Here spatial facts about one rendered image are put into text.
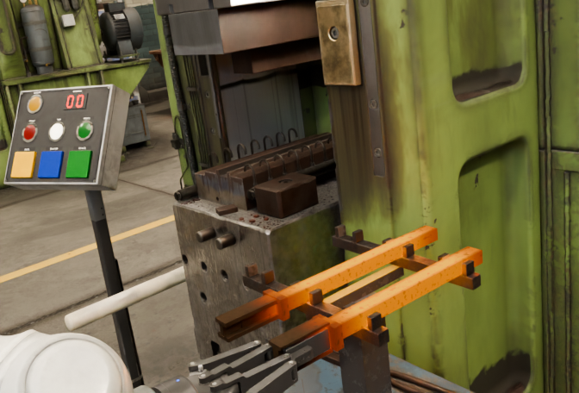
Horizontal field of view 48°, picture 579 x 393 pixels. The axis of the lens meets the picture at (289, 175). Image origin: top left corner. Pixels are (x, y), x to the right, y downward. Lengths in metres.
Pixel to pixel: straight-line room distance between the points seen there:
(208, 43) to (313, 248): 0.50
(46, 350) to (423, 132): 0.88
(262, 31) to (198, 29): 0.14
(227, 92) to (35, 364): 1.29
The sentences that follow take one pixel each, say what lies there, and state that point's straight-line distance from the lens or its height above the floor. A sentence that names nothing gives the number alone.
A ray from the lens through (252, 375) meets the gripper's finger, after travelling 0.81.
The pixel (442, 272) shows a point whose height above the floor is 0.95.
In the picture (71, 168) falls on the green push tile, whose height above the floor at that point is 1.00.
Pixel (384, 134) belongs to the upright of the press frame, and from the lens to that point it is 1.31.
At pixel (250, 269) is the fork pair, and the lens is 1.11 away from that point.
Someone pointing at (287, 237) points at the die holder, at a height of 0.88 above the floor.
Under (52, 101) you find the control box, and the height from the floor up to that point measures 1.17.
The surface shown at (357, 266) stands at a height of 0.95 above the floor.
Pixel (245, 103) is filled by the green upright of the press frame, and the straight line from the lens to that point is 1.79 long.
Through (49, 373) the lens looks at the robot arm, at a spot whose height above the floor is 1.13.
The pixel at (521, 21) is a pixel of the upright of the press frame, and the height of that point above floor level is 1.26.
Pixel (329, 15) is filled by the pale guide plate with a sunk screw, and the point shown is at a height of 1.33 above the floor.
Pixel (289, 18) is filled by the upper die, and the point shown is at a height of 1.32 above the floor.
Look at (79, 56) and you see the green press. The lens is 6.47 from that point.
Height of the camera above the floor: 1.38
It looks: 16 degrees down
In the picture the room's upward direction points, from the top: 7 degrees counter-clockwise
